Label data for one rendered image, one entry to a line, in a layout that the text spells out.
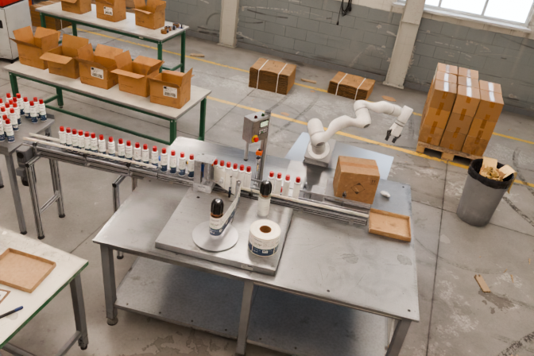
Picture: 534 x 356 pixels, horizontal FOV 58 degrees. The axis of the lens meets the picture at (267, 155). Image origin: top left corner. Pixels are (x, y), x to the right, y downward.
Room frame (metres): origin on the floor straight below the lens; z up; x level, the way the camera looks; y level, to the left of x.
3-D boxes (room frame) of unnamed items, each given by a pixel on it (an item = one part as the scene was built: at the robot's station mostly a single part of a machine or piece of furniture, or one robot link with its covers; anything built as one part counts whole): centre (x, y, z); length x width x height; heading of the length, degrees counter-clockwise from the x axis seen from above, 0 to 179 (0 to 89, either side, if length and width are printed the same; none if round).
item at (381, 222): (2.87, -0.97, 0.85); 0.30 x 0.26 x 0.04; 81
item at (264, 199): (2.73, -0.02, 1.03); 0.09 x 0.09 x 0.30
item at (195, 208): (2.59, 0.20, 0.86); 0.80 x 0.67 x 0.05; 81
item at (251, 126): (3.12, 0.11, 1.38); 0.17 x 0.10 x 0.19; 136
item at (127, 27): (7.19, 2.60, 0.39); 2.20 x 0.80 x 0.78; 73
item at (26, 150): (3.19, 1.95, 0.71); 0.15 x 0.12 x 0.34; 171
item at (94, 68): (4.83, 1.92, 0.97); 0.45 x 0.38 x 0.37; 166
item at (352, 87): (7.37, -1.22, 0.11); 0.65 x 0.54 x 0.22; 70
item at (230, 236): (2.45, 0.27, 0.89); 0.31 x 0.31 x 0.01
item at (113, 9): (7.12, 2.62, 0.97); 0.42 x 0.39 x 0.37; 160
